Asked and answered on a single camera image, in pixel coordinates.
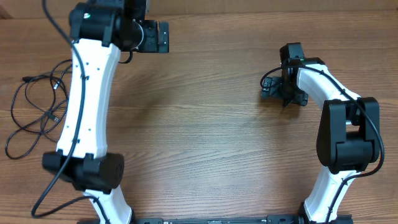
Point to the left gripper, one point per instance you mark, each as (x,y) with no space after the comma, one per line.
(152,45)

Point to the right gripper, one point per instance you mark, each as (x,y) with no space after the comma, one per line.
(270,89)

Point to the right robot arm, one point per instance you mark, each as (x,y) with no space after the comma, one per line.
(349,145)

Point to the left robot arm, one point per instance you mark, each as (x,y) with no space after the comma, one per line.
(100,31)

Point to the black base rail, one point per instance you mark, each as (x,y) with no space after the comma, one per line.
(217,220)

